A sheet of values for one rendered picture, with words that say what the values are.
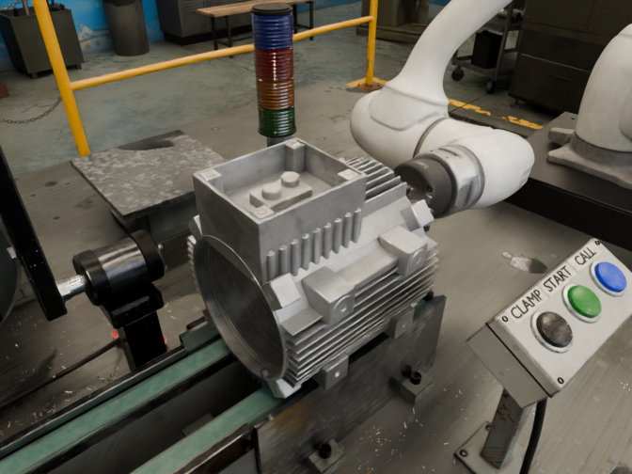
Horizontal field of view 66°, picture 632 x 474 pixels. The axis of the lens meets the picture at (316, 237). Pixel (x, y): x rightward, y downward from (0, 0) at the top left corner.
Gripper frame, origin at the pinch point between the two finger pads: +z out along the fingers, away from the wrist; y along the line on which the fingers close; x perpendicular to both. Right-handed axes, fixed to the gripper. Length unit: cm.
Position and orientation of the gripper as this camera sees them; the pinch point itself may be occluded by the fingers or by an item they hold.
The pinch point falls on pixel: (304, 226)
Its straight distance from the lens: 49.9
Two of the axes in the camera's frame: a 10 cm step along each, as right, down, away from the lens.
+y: 6.4, 4.4, -6.2
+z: -7.6, 2.6, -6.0
